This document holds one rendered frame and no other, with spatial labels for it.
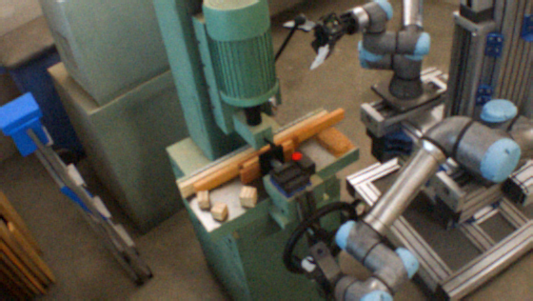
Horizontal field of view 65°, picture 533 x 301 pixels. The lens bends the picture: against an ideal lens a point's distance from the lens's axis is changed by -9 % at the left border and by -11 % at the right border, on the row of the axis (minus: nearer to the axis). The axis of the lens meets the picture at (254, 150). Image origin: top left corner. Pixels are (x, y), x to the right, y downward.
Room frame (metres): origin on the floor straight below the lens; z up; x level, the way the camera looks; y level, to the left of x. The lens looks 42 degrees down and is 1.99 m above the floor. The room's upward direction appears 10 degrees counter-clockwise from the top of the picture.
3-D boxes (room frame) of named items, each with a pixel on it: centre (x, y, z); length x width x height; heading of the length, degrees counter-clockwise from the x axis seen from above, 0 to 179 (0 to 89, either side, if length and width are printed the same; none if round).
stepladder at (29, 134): (1.42, 0.81, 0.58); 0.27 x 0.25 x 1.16; 121
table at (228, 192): (1.07, -0.07, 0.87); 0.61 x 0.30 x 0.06; 115
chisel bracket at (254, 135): (1.18, -0.01, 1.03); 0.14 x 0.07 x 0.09; 25
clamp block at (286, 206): (0.99, -0.10, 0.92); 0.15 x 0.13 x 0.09; 115
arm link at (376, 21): (1.26, -0.44, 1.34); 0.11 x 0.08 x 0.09; 115
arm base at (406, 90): (1.53, -0.69, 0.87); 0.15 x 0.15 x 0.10
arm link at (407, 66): (1.54, -0.68, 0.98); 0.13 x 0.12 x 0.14; 68
